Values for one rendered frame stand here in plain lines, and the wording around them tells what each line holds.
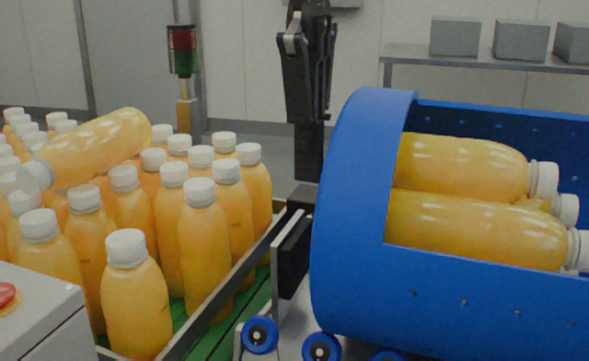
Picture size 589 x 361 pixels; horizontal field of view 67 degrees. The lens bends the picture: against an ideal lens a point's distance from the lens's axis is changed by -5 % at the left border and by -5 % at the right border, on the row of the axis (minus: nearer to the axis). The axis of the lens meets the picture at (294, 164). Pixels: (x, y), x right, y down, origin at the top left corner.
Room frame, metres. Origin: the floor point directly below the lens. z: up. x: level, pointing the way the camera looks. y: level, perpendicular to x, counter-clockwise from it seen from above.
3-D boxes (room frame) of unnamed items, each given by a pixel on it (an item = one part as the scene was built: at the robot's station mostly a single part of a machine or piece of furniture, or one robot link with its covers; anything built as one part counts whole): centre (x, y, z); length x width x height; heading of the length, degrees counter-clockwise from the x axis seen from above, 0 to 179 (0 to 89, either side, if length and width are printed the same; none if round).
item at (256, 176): (0.67, 0.07, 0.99); 0.07 x 0.07 x 0.19
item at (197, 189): (0.54, 0.12, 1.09); 0.04 x 0.04 x 0.02
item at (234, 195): (0.60, 0.10, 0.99); 0.07 x 0.07 x 0.19
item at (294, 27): (0.45, 0.00, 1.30); 0.05 x 0.02 x 0.05; 160
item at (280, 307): (0.51, 0.00, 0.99); 0.10 x 0.02 x 0.12; 160
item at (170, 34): (0.98, 0.23, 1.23); 0.06 x 0.06 x 0.04
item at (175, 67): (0.98, 0.23, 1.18); 0.06 x 0.06 x 0.05
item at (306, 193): (0.72, -0.03, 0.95); 0.10 x 0.07 x 0.10; 160
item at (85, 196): (0.51, 0.26, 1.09); 0.04 x 0.04 x 0.02
